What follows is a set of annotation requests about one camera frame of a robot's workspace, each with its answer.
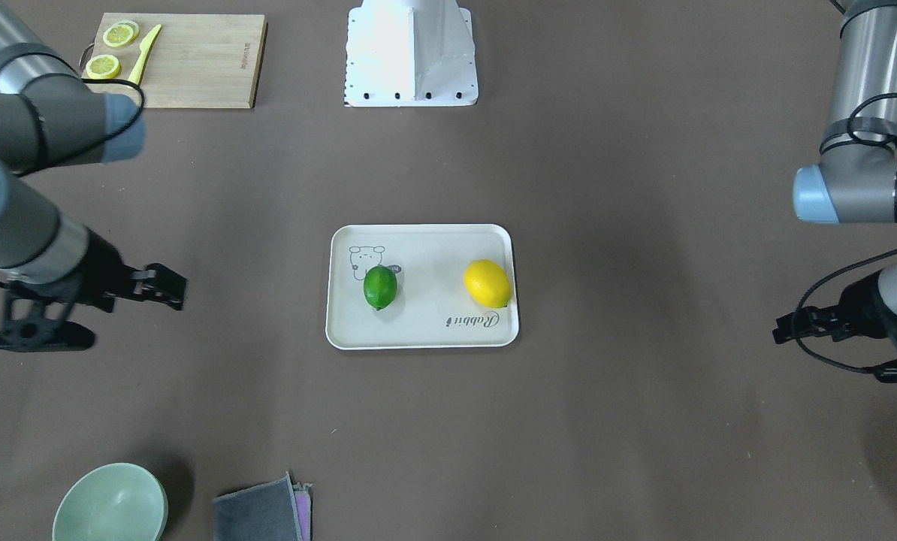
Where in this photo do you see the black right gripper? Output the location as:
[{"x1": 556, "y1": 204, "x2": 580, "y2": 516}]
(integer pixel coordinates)
[{"x1": 0, "y1": 231, "x2": 189, "y2": 353}]

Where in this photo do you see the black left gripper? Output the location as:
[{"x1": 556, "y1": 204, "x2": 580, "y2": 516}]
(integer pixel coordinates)
[{"x1": 772, "y1": 280, "x2": 897, "y2": 384}]

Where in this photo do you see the green lime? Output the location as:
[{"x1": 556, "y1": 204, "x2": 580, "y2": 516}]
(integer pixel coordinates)
[{"x1": 363, "y1": 266, "x2": 398, "y2": 310}]

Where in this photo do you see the yellow lemon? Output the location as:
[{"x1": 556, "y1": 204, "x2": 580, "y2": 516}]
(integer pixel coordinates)
[{"x1": 463, "y1": 259, "x2": 512, "y2": 309}]

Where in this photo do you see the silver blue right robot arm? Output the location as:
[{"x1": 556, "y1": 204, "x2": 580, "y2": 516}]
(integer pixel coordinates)
[{"x1": 0, "y1": 1, "x2": 187, "y2": 352}]

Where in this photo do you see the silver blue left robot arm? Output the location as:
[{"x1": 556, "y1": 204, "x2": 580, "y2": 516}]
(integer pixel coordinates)
[{"x1": 772, "y1": 1, "x2": 897, "y2": 383}]

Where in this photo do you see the cream rabbit print tray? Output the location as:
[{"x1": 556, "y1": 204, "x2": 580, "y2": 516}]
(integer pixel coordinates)
[{"x1": 325, "y1": 225, "x2": 520, "y2": 350}]

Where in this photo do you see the light green bowl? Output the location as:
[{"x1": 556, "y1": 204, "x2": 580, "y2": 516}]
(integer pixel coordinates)
[{"x1": 51, "y1": 462, "x2": 169, "y2": 540}]

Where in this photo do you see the lemon slice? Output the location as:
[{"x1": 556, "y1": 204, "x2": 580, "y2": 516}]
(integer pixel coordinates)
[
  {"x1": 102, "y1": 20, "x2": 140, "y2": 48},
  {"x1": 84, "y1": 54, "x2": 122, "y2": 81}
]

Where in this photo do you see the bamboo cutting board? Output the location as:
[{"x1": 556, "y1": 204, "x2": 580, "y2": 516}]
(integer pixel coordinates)
[{"x1": 92, "y1": 13, "x2": 267, "y2": 109}]

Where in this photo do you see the yellow plastic knife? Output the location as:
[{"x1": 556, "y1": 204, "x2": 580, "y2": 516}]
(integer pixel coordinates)
[{"x1": 127, "y1": 24, "x2": 162, "y2": 86}]

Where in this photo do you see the folded grey cloth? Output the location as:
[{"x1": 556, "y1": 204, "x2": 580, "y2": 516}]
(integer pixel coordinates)
[{"x1": 213, "y1": 472, "x2": 313, "y2": 540}]

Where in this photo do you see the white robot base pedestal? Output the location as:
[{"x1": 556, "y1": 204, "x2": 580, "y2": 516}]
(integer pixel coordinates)
[{"x1": 343, "y1": 1, "x2": 479, "y2": 107}]

